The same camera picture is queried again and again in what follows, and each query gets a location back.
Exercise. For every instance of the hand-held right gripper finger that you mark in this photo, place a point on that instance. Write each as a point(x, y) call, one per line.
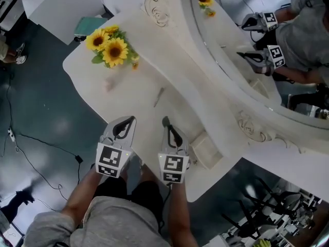
point(178, 139)
point(168, 135)

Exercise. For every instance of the person's grey shirt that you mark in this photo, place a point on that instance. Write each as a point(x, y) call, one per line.
point(115, 228)

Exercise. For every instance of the person's legs black shorts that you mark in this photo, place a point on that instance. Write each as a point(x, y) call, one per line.
point(144, 194)

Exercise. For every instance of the sunflower bouquet in pot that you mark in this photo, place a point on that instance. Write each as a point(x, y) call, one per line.
point(114, 51)

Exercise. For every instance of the white vanity table with mirror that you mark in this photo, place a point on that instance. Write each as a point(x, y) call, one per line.
point(133, 99)

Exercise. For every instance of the grey chair black legs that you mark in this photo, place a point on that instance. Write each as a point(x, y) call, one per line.
point(270, 197)
point(246, 228)

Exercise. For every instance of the white shelf unit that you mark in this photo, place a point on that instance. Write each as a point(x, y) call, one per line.
point(59, 6)

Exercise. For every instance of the person's left forearm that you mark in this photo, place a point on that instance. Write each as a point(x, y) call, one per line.
point(79, 197)

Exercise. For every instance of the thin grey stick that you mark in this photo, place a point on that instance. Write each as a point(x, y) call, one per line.
point(158, 97)

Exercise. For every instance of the white power strip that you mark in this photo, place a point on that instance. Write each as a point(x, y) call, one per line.
point(11, 134)

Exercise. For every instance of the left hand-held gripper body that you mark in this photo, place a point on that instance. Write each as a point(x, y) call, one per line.
point(110, 161)

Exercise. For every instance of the person's right forearm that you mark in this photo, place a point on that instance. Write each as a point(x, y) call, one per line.
point(180, 215)

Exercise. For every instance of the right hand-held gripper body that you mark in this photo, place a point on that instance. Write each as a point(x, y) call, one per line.
point(173, 163)

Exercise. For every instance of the oval mirror white carved frame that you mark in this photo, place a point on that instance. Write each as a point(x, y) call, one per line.
point(231, 35)

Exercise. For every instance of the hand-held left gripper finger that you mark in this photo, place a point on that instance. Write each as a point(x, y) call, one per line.
point(120, 127)
point(131, 132)

